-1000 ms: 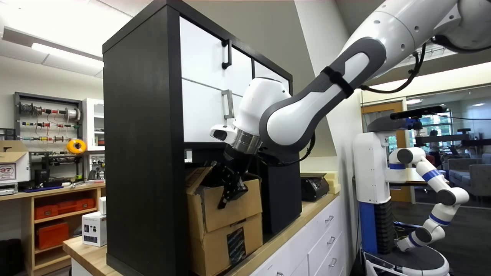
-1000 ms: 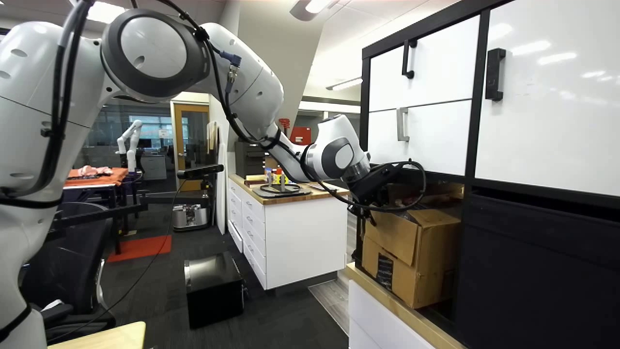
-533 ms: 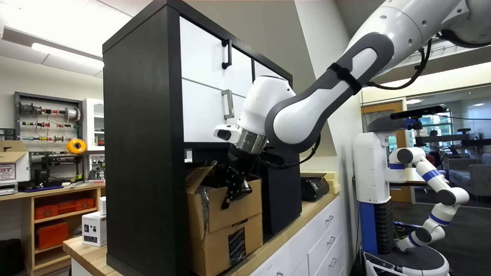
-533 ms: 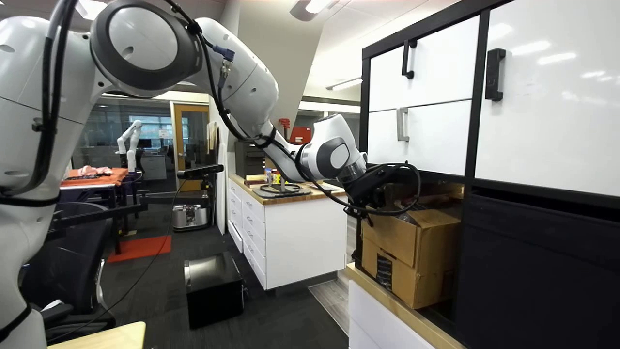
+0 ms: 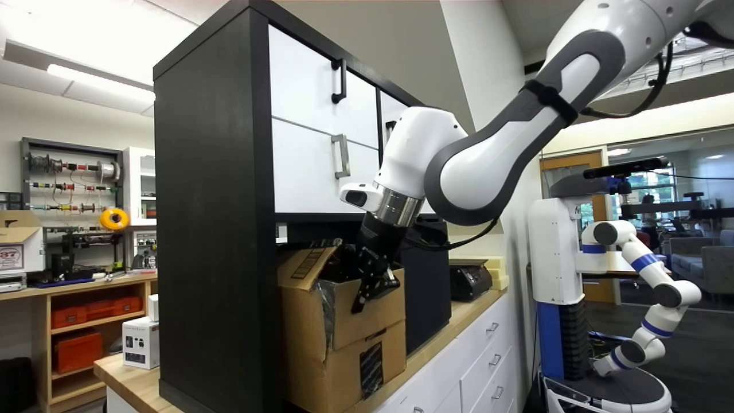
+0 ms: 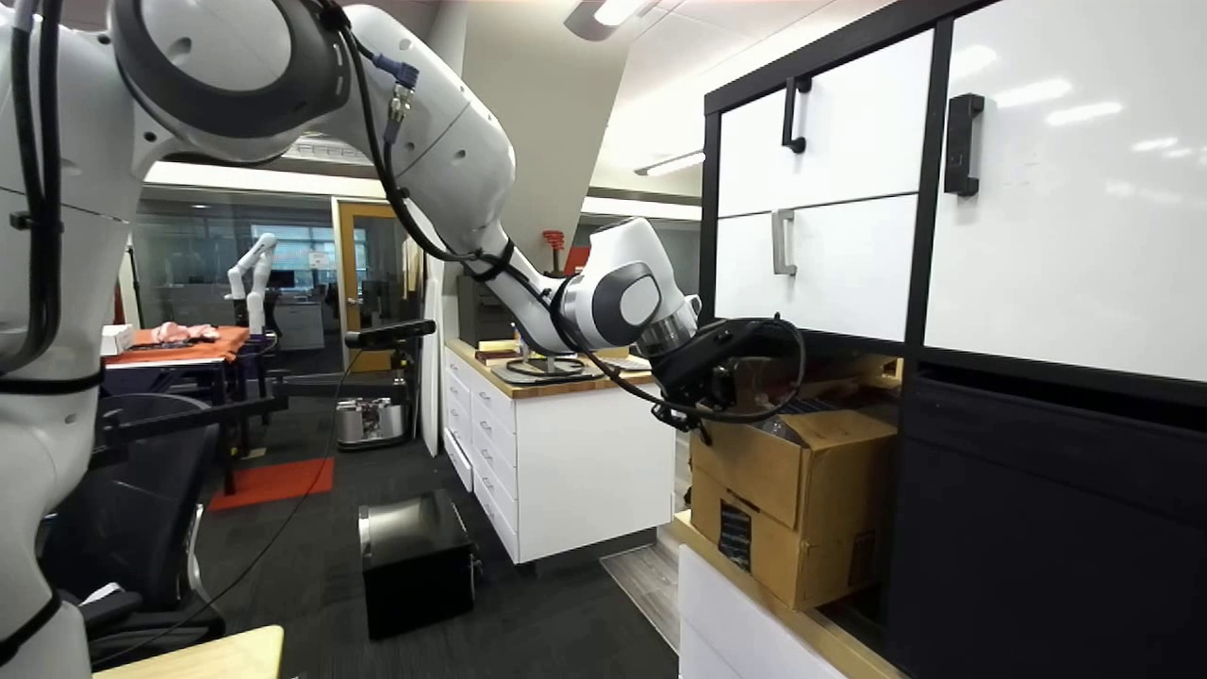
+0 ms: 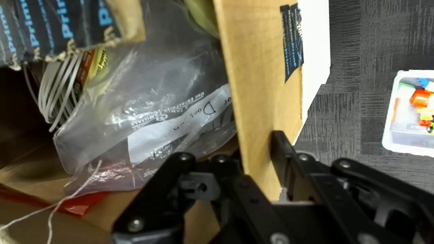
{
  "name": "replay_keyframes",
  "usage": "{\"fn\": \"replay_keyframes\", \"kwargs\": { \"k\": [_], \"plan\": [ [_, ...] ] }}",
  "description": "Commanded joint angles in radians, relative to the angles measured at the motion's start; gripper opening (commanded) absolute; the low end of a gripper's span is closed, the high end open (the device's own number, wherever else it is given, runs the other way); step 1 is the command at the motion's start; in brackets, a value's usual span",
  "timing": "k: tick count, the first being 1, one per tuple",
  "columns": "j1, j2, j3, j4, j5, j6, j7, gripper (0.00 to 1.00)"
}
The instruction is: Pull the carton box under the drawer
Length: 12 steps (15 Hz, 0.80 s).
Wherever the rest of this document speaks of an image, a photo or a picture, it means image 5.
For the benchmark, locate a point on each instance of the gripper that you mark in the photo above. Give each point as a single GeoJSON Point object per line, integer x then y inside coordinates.
{"type": "Point", "coordinates": [379, 241]}

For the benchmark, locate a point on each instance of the brown carton box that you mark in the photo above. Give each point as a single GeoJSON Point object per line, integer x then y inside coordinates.
{"type": "Point", "coordinates": [344, 355]}

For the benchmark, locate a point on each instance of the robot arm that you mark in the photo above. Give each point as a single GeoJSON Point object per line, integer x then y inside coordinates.
{"type": "Point", "coordinates": [487, 166]}

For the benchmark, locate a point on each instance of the white counter drawer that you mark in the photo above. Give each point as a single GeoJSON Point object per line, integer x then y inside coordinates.
{"type": "Point", "coordinates": [502, 401]}
{"type": "Point", "coordinates": [487, 344]}
{"type": "Point", "coordinates": [490, 376]}

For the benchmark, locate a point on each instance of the narrow white drawer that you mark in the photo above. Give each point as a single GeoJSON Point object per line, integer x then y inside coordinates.
{"type": "Point", "coordinates": [393, 106]}

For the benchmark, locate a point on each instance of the small white box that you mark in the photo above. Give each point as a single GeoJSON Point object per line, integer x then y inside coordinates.
{"type": "Point", "coordinates": [153, 307]}

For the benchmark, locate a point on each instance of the white product box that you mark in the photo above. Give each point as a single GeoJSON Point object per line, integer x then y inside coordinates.
{"type": "Point", "coordinates": [140, 343]}

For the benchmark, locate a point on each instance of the open cardboard box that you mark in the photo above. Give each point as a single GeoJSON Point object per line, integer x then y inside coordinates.
{"type": "Point", "coordinates": [20, 246]}

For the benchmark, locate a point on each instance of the black storage bin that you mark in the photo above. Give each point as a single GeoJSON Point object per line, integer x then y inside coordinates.
{"type": "Point", "coordinates": [427, 298]}

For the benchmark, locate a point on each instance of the black desktop device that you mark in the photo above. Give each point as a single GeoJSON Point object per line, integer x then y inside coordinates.
{"type": "Point", "coordinates": [469, 281]}

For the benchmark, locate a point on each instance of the black cabinet with white drawers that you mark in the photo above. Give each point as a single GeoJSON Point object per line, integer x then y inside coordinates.
{"type": "Point", "coordinates": [212, 229]}

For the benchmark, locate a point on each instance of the white and blue mobile robot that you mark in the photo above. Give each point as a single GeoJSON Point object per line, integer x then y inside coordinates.
{"type": "Point", "coordinates": [553, 252]}

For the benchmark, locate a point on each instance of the row of orange tool cases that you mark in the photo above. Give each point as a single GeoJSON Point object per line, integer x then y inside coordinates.
{"type": "Point", "coordinates": [94, 311]}

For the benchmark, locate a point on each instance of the person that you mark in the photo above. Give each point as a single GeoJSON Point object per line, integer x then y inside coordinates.
{"type": "Point", "coordinates": [649, 215]}

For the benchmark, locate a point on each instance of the orange tool case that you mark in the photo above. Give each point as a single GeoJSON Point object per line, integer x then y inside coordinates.
{"type": "Point", "coordinates": [77, 351]}

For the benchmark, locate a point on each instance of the grey sofa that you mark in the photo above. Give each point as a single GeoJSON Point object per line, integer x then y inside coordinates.
{"type": "Point", "coordinates": [705, 261]}

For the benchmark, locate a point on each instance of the wooden workbench shelf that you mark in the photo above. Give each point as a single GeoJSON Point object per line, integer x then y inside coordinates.
{"type": "Point", "coordinates": [40, 344]}

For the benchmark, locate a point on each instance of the ceiling light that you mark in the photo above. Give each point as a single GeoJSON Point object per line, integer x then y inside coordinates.
{"type": "Point", "coordinates": [103, 83]}

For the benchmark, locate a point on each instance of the white wall cabinet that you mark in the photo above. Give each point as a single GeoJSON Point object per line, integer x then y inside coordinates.
{"type": "Point", "coordinates": [139, 183]}

